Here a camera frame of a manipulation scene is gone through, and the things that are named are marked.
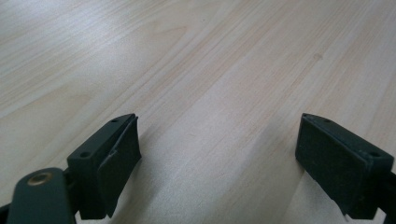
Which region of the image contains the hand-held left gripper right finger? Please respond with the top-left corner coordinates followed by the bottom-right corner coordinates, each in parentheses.
top-left (294, 112), bottom-right (395, 220)

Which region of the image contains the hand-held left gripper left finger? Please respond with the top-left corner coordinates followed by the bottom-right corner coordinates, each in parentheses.
top-left (66, 113), bottom-right (143, 220)

